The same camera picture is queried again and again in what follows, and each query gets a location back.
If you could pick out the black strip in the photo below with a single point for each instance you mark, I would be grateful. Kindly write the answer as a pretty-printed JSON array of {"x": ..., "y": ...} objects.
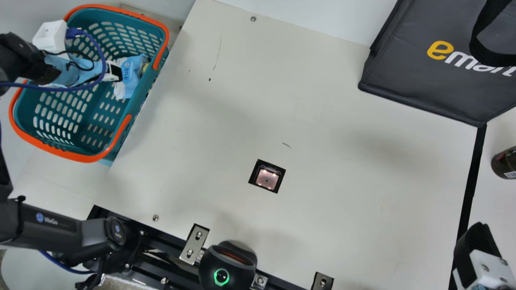
[{"x": 469, "y": 193}]

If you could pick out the black device with green light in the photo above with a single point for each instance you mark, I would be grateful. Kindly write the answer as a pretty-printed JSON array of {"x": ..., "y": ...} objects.
[{"x": 226, "y": 266}]

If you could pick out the small square scanner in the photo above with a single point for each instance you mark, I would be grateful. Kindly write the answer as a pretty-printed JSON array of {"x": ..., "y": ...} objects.
[{"x": 267, "y": 176}]

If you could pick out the teal shopping basket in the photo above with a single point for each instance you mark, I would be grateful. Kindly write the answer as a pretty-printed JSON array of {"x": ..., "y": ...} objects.
[{"x": 60, "y": 121}]

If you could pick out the dark coffee bottle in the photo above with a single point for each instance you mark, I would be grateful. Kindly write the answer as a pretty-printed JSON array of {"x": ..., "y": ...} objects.
[{"x": 506, "y": 163}]

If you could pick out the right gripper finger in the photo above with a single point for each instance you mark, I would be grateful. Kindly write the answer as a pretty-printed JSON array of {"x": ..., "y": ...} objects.
[{"x": 479, "y": 249}]

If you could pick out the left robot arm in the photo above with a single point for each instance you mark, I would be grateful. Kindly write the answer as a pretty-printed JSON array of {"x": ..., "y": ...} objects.
[{"x": 48, "y": 230}]

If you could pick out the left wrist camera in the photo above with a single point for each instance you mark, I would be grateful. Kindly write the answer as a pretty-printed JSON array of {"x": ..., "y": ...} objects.
[{"x": 49, "y": 35}]

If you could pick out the blue white wet wipes pack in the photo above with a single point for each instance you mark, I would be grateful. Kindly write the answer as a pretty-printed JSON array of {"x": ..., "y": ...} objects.
[{"x": 132, "y": 74}]

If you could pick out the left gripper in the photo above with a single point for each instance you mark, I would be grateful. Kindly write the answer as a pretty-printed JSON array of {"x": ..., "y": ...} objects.
[{"x": 78, "y": 71}]

